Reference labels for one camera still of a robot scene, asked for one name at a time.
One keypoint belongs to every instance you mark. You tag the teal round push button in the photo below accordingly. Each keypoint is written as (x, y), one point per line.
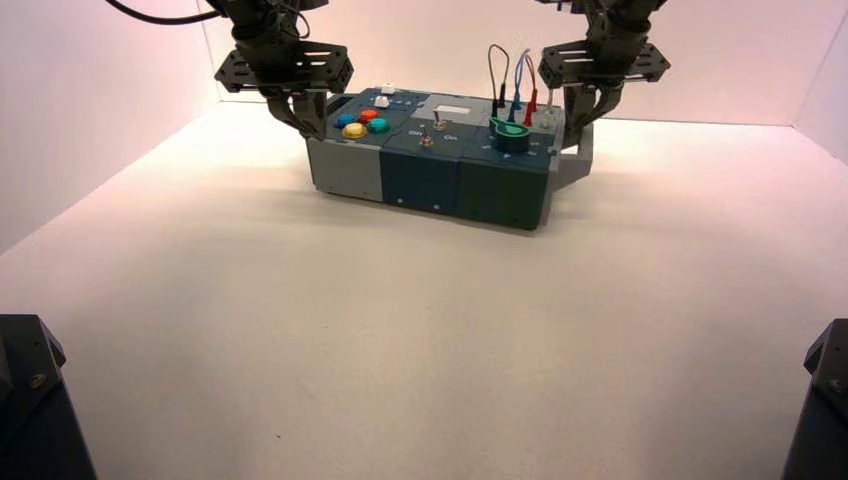
(378, 125)

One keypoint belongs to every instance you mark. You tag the blue round push button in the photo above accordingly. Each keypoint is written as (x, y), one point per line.
(344, 121)

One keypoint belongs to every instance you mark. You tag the yellow round push button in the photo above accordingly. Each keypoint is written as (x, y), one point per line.
(354, 131)

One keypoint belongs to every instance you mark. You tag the grey and teal control box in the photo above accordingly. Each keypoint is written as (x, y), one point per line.
(430, 179)

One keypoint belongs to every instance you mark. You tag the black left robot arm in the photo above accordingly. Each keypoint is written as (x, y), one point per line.
(262, 23)

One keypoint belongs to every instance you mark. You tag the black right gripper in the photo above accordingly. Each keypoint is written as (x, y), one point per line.
(609, 63)

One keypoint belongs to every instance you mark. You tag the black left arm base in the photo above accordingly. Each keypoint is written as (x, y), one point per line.
(36, 411)

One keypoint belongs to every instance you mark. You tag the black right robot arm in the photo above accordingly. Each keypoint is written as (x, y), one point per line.
(619, 20)

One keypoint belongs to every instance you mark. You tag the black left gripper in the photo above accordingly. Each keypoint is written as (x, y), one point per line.
(285, 69)

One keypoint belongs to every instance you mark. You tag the green rotary knob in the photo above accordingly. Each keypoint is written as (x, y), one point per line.
(510, 138)

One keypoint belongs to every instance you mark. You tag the orange round push button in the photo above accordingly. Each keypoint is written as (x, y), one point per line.
(368, 116)

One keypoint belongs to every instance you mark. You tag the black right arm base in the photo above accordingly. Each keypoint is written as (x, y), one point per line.
(821, 411)

